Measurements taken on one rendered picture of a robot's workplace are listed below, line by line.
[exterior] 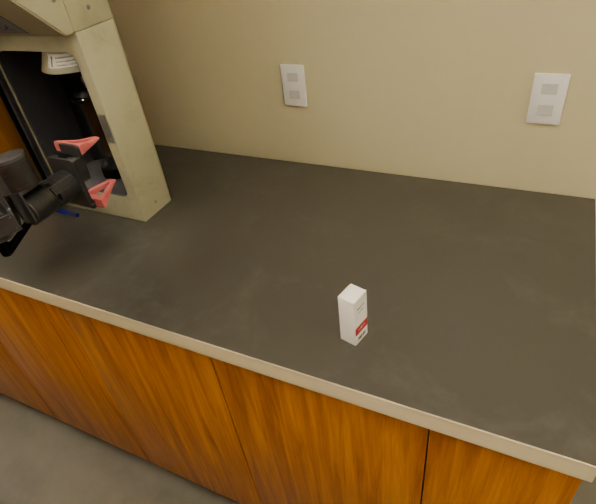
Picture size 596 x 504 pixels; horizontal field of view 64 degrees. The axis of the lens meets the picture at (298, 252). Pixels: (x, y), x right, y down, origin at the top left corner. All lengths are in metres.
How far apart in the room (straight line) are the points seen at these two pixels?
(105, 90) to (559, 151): 1.05
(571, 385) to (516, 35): 0.73
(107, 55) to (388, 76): 0.66
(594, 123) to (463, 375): 0.68
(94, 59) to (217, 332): 0.64
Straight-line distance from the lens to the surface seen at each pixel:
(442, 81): 1.26
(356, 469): 1.12
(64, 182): 0.99
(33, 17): 1.11
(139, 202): 1.29
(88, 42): 1.18
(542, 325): 0.96
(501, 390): 0.85
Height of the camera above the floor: 1.61
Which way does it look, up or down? 38 degrees down
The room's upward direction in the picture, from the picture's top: 8 degrees counter-clockwise
